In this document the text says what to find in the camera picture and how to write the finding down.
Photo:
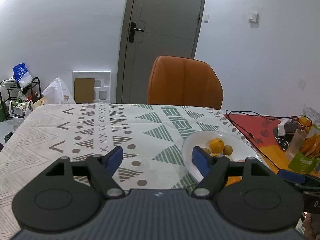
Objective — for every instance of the large orange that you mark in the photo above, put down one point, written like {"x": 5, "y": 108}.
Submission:
{"x": 216, "y": 145}
{"x": 232, "y": 180}

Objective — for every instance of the white power adapter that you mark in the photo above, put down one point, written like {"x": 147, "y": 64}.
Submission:
{"x": 287, "y": 126}

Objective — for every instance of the orange leather chair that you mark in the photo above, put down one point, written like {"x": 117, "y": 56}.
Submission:
{"x": 184, "y": 82}

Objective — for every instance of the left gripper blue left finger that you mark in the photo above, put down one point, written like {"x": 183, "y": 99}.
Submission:
{"x": 101, "y": 169}

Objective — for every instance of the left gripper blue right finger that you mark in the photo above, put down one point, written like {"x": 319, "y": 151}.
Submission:
{"x": 213, "y": 170}

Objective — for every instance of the brown cardboard piece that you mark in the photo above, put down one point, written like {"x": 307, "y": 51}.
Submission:
{"x": 84, "y": 90}

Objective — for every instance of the small wall panel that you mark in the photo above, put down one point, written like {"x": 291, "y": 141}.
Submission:
{"x": 206, "y": 18}

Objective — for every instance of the white plastic bag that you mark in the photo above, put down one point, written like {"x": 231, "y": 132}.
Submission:
{"x": 58, "y": 93}

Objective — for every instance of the dried mango snack bag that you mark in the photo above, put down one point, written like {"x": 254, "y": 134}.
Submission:
{"x": 307, "y": 158}

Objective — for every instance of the white foam packaging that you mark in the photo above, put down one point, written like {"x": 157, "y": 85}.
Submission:
{"x": 102, "y": 84}

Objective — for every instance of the patterned white tablecloth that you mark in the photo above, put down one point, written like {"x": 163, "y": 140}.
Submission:
{"x": 151, "y": 137}

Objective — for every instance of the blue white bag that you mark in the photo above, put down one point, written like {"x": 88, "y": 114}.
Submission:
{"x": 22, "y": 75}

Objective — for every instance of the white enamel plate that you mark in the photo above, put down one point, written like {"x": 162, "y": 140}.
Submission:
{"x": 241, "y": 149}

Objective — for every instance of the green-brown round fruit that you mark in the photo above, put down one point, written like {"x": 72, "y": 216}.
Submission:
{"x": 228, "y": 150}
{"x": 207, "y": 151}

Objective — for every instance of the white wall switch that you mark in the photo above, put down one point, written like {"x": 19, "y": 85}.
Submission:
{"x": 253, "y": 19}

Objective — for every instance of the red orange mat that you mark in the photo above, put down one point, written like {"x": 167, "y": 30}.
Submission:
{"x": 258, "y": 131}

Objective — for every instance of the person's right hand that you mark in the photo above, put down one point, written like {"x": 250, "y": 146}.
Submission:
{"x": 307, "y": 224}

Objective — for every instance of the green bag on floor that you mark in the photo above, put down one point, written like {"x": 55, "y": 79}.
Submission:
{"x": 4, "y": 114}

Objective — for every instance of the grey door with handle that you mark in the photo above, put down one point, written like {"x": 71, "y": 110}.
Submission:
{"x": 152, "y": 28}

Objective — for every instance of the black metal rack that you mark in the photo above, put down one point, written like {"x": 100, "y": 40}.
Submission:
{"x": 11, "y": 91}

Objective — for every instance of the translucent plastic cup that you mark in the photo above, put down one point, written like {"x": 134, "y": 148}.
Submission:
{"x": 295, "y": 144}

